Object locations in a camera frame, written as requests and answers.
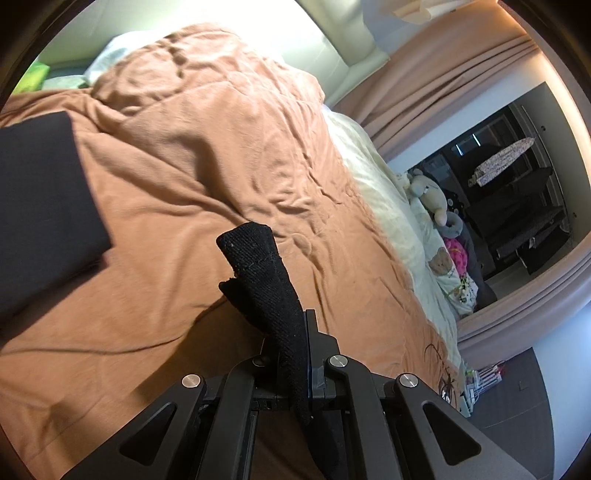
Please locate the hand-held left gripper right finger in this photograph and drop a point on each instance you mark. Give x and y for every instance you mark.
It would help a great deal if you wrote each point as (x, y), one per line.
(318, 353)

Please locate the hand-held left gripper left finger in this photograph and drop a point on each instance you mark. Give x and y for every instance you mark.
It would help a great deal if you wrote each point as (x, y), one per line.
(240, 385)

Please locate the small brown teddy bear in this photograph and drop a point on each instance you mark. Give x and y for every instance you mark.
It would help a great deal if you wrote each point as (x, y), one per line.
(441, 263)

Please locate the small white rack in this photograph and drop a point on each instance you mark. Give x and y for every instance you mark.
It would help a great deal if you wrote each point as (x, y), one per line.
(482, 381)

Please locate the pink plush toy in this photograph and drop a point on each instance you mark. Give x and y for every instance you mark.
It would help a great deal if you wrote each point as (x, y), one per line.
(457, 254)

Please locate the cream bed sheet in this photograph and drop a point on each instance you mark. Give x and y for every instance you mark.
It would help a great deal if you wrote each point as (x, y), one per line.
(383, 194)

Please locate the grey plush toy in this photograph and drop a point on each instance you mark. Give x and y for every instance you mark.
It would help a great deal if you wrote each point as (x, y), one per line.
(450, 224)

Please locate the pink curtain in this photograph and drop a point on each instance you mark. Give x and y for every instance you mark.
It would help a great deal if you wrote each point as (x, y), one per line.
(521, 318)
(443, 78)

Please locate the orange blanket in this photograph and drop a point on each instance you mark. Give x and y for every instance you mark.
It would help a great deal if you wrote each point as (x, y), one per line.
(207, 161)

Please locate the black shelf unit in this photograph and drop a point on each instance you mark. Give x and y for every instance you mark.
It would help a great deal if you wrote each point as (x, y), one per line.
(521, 230)

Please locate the dark grey folded garment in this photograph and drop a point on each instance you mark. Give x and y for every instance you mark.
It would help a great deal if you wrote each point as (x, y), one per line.
(46, 207)

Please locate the floral ironing board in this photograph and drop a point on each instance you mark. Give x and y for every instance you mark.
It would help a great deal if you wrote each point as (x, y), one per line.
(505, 159)

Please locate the white padded headboard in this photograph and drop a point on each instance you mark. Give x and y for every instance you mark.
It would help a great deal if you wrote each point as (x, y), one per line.
(341, 41)

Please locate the pale pillow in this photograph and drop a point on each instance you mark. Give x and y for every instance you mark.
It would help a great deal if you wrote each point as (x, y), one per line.
(108, 55)

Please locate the cream hanging cloth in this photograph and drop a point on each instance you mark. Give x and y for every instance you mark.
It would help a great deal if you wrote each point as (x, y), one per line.
(438, 9)

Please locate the green pillow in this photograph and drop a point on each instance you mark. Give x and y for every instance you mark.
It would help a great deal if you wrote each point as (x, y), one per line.
(34, 76)

